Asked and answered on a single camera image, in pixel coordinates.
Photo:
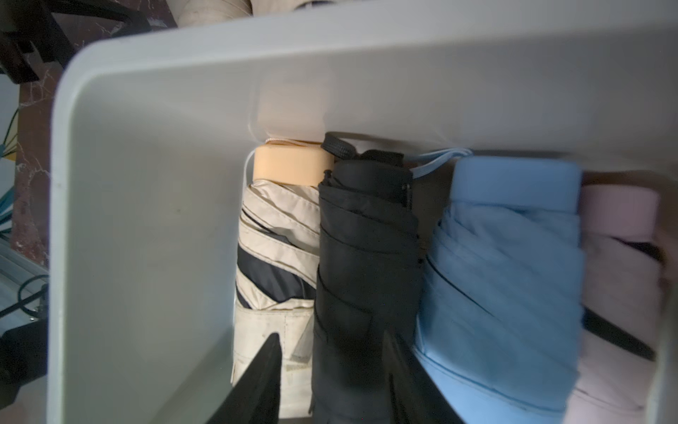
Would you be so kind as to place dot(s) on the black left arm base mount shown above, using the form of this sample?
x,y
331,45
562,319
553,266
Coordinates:
x,y
24,358

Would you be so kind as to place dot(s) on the beige folded umbrella by box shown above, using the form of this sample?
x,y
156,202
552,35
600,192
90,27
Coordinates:
x,y
190,13

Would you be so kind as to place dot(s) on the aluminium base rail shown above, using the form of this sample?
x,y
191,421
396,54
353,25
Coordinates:
x,y
21,278

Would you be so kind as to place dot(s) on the blue umbrella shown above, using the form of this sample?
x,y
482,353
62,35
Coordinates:
x,y
500,322

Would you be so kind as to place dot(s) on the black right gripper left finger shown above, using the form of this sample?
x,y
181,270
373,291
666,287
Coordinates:
x,y
256,397

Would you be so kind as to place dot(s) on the beige plastic storage box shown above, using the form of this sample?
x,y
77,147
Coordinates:
x,y
151,135

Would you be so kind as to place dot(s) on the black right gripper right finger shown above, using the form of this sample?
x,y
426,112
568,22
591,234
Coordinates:
x,y
413,396

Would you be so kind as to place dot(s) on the beige umbrella with black strap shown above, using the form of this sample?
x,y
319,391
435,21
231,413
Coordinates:
x,y
278,259

